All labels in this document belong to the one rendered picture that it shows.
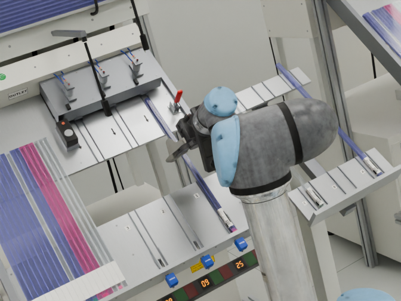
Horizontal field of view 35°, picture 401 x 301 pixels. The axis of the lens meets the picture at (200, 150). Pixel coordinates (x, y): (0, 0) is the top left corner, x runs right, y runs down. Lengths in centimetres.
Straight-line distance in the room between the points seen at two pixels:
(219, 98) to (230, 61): 244
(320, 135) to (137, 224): 77
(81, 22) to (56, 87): 22
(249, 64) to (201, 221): 234
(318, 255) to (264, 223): 96
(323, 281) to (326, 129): 107
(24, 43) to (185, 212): 69
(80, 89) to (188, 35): 195
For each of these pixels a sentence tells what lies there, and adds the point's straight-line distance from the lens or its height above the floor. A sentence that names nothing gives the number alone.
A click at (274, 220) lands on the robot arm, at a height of 101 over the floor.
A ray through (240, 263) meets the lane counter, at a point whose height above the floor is 66.
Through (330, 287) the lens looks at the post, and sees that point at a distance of 218.
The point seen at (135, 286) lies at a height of 73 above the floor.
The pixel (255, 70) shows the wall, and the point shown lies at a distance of 406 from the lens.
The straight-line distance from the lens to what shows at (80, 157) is 187.
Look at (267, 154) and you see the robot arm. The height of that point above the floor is 113.
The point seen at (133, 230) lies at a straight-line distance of 176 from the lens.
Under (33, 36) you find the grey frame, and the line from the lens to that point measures 199.
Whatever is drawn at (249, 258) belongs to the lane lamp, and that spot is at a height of 66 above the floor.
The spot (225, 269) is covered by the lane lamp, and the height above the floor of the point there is 66.
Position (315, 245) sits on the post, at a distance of 209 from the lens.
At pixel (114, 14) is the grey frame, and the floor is 134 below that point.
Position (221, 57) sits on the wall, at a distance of 393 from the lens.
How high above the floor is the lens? 151
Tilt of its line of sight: 18 degrees down
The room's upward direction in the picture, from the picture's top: 16 degrees counter-clockwise
